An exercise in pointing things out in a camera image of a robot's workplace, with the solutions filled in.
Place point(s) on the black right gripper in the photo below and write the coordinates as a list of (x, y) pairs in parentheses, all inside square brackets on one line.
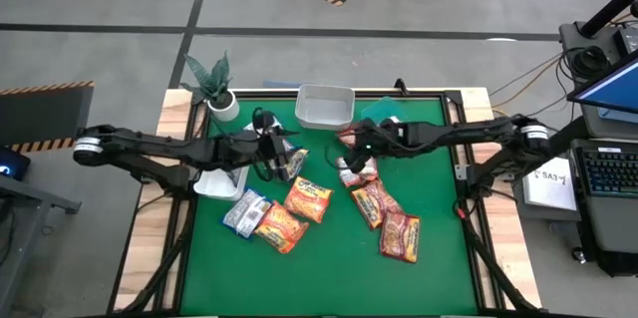
[(374, 137)]

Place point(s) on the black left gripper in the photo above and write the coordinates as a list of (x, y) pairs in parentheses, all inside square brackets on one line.
[(261, 151)]

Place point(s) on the red Maruchan noodle pack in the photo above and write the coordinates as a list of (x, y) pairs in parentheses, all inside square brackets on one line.
[(400, 236), (375, 203), (366, 176)]

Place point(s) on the orange Maruchan noodle pack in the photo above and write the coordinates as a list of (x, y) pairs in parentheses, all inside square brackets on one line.
[(281, 226), (309, 198), (345, 137)]

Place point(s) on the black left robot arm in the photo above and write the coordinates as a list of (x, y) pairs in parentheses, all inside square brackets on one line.
[(149, 143)]

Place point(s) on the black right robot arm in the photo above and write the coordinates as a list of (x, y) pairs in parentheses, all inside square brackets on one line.
[(473, 133)]

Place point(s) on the white plastic bin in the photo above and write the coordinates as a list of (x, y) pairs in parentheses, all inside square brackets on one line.
[(324, 108), (219, 186)]

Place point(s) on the snake plant in white pot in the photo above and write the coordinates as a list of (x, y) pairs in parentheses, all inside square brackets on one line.
[(223, 106)]

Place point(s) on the white paper sheet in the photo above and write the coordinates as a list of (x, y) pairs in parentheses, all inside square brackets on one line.
[(549, 183)]

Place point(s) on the black backlit keyboard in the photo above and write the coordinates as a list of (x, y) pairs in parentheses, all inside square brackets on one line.
[(610, 171)]

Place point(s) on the grey laptop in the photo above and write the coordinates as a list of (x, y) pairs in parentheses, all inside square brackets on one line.
[(608, 228)]

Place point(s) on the computer monitor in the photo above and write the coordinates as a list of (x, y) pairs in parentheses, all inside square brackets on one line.
[(610, 91)]

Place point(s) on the grey desk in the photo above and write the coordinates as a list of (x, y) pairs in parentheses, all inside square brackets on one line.
[(30, 218)]

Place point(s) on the black device with blue light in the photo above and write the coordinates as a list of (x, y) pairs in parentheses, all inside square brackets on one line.
[(10, 166)]

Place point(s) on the black stand pole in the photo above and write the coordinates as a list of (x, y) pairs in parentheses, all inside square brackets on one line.
[(608, 9)]

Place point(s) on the black aluminium table frame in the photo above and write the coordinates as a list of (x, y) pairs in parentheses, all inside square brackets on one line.
[(423, 94)]

